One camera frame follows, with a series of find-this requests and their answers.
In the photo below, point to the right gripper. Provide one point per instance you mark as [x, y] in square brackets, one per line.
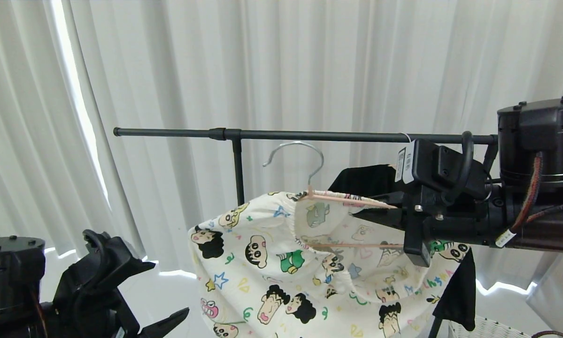
[459, 227]

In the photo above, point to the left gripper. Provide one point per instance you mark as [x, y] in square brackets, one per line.
[88, 319]

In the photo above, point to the pink clothes hanger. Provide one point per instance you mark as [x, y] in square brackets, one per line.
[351, 199]

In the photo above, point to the cream printed garment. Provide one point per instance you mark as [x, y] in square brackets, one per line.
[262, 263]

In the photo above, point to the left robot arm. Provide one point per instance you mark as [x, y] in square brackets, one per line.
[9, 281]

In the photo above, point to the black clothes rack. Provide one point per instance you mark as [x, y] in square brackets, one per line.
[309, 136]

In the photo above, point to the white laundry basket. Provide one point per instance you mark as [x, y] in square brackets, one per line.
[488, 329]

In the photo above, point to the black t-shirt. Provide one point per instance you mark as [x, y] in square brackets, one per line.
[457, 295]

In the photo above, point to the white curtain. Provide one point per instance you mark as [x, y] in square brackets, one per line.
[309, 70]

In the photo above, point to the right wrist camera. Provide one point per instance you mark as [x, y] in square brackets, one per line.
[431, 166]

